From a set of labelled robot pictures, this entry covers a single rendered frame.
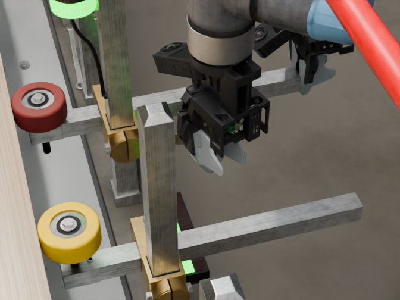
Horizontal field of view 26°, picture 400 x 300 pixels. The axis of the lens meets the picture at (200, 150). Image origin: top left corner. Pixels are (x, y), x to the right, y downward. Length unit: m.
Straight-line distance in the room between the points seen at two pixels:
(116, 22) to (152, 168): 0.25
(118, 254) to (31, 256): 0.14
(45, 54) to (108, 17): 0.69
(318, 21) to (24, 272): 0.48
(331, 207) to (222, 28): 0.42
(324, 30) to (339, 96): 1.81
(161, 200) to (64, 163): 0.58
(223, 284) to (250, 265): 1.42
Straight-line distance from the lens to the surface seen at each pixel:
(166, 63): 1.06
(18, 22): 1.94
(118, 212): 1.40
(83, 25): 1.47
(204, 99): 1.01
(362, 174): 2.45
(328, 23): 0.86
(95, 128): 1.34
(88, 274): 1.18
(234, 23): 0.92
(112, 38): 1.18
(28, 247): 1.12
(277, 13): 0.87
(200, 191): 2.37
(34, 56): 1.84
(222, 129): 0.98
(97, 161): 1.48
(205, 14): 0.91
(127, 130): 1.29
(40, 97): 1.29
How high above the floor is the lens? 1.76
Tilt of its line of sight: 45 degrees down
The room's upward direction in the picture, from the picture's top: straight up
